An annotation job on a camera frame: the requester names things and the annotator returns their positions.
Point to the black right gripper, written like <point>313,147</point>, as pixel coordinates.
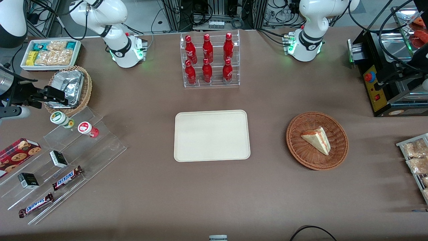
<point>20,92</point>

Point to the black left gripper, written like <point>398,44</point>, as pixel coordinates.
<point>403,71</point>

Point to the green gum bottle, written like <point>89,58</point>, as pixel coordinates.
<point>58,117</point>

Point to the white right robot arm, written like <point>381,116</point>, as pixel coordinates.
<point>117,13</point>

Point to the red gum bottle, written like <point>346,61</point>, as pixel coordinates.
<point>85,128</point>

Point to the beige plastic tray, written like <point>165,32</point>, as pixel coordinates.
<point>211,135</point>

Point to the black metal food machine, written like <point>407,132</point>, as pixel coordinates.
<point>384,100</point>

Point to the stack of foil trays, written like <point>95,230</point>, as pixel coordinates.
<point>73,83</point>

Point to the light wicker basket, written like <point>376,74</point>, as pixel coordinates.
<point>87,90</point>

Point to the clear bag of crackers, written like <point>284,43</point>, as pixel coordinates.
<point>53,58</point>
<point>57,46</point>

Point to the yellow snack packet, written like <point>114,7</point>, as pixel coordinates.
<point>32,58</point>

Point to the white rectangular snack bin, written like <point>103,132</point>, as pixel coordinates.
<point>23,63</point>

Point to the teal snack packet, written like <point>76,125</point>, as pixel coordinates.
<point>40,46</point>
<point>71,45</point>

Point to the small black box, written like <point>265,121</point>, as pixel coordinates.
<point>59,159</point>
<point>28,180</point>

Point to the clear acrylic stepped display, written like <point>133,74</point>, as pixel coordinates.
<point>100,147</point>

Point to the red chocolate cookie box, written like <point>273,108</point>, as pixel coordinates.
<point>16,154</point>

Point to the clear bag of pastries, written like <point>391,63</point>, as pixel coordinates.
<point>426,193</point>
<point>414,149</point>
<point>425,181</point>
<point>418,165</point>

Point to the Snickers chocolate bar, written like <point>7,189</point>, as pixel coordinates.
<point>36,205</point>
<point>67,178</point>

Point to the wrapped triangular sandwich slice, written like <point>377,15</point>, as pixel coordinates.
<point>317,140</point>

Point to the brown wicker basket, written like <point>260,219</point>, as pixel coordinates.
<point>301,154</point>

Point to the red cola bottle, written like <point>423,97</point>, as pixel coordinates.
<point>190,74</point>
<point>207,72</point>
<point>190,50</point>
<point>227,72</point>
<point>228,48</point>
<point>207,49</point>

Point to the clear acrylic bottle rack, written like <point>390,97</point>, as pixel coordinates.
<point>218,43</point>

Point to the white power strip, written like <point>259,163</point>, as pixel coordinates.
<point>216,24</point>

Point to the small grey device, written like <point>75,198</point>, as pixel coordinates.
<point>218,238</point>

